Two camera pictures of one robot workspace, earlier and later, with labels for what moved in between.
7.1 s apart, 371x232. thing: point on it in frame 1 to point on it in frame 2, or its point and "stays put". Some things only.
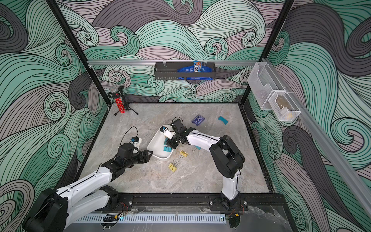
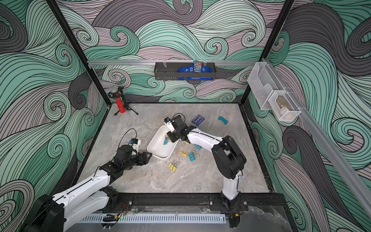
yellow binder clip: [183, 153] stays put
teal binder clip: [167, 149] to [191, 156]
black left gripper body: [139, 158] stays put
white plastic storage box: [156, 146] stays put
